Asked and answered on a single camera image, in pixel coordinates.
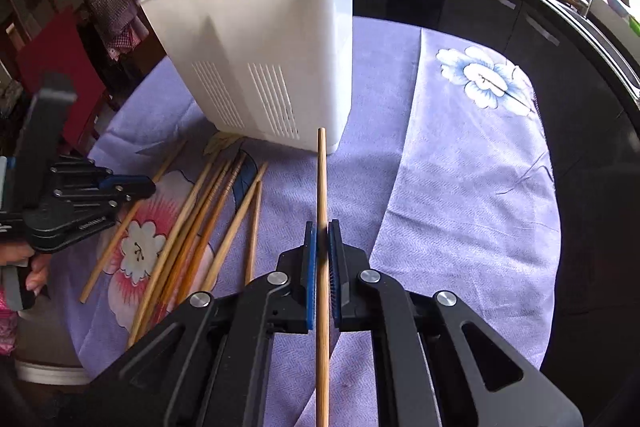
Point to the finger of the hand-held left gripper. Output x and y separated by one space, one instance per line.
95 203
137 187

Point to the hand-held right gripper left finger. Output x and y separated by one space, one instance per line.
311 277

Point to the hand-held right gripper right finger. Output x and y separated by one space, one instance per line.
334 277

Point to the pile of wooden chopsticks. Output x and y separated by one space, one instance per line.
186 237

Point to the light bamboo chopstick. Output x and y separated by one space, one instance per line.
322 187

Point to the white plastic utensil holder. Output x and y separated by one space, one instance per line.
260 32

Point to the person's left hand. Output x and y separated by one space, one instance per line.
32 274

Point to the pink patterned clothing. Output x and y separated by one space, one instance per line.
6 322

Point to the purple floral tablecloth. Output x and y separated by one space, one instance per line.
450 207

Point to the red chair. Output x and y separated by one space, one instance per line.
55 67

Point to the green plastic basket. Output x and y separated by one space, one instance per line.
634 24

